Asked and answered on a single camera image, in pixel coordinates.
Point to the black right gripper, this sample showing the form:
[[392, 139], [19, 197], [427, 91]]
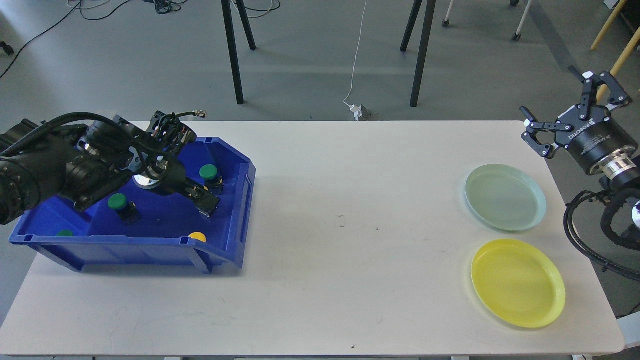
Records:
[[593, 134]]

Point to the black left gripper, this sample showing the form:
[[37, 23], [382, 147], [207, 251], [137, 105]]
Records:
[[166, 175]]

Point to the green button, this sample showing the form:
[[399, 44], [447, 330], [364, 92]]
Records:
[[125, 209], [210, 172]]

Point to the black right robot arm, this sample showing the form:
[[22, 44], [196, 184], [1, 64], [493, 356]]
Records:
[[620, 197]]

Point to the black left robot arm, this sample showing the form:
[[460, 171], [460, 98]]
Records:
[[85, 157]]

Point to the yellow button front edge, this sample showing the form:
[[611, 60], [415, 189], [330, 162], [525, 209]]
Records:
[[200, 236]]

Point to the light green plate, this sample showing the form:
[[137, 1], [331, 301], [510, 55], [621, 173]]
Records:
[[505, 197]]

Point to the green button front corner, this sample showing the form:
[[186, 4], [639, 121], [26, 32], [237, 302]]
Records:
[[65, 233]]

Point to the yellow plate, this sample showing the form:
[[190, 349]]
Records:
[[518, 283]]

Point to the wooden stick legs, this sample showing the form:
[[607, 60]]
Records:
[[619, 32]]

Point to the blue plastic bin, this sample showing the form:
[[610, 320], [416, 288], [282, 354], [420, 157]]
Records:
[[161, 236]]

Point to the white chair legs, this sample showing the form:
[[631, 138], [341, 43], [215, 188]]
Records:
[[516, 37]]

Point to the black right tripod legs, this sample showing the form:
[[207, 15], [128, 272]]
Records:
[[425, 35]]

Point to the black tripod legs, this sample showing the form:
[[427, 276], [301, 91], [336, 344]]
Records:
[[425, 35], [227, 16]]

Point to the black left tripod legs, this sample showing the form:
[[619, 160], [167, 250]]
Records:
[[227, 16]]

